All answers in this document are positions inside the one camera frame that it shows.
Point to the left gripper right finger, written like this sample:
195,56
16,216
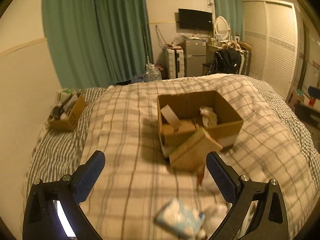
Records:
269,220

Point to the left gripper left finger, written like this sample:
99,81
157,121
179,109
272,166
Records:
41,220

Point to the blue tissue pack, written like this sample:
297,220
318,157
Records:
180,219

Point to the white lace cloth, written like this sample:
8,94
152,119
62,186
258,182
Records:
209,117

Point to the glowing smartphone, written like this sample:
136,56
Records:
64,221

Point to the checkered green bed sheet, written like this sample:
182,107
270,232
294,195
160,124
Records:
57,139

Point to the small cardboard box with items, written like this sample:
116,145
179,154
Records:
66,111

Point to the large open cardboard box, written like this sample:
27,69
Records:
186,107

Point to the chair with black jacket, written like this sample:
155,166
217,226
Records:
225,61

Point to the large water jug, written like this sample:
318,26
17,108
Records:
152,73

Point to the silver mini fridge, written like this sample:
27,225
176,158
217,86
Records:
194,56

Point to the white suitcase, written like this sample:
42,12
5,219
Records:
174,62

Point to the white louvered wardrobe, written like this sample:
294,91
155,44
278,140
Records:
270,28

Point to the green curtain left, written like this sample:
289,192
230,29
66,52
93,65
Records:
97,43

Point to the green curtain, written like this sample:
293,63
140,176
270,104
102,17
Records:
233,12
97,43

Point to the white oval mirror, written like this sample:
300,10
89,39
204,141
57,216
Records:
222,29

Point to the green curtain right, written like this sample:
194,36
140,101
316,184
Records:
233,12

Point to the black wall television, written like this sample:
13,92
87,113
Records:
195,20

